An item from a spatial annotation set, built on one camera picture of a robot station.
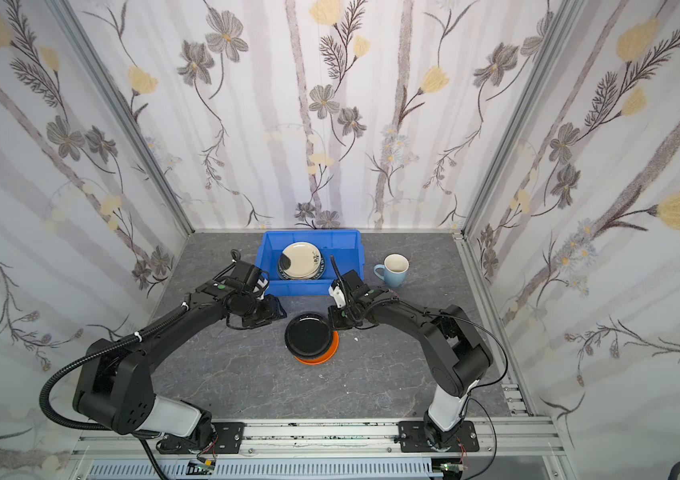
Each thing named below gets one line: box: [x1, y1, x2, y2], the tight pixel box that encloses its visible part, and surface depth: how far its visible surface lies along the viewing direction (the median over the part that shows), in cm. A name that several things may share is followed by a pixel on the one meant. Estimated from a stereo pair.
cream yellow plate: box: [282, 242, 322, 278], surface depth 110 cm
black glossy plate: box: [284, 312, 333, 359], surface depth 91 cm
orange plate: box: [294, 331, 340, 366], surface depth 88 cm
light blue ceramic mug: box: [373, 253, 410, 289], surface depth 102 cm
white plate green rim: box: [277, 242, 327, 280], surface depth 110 cm
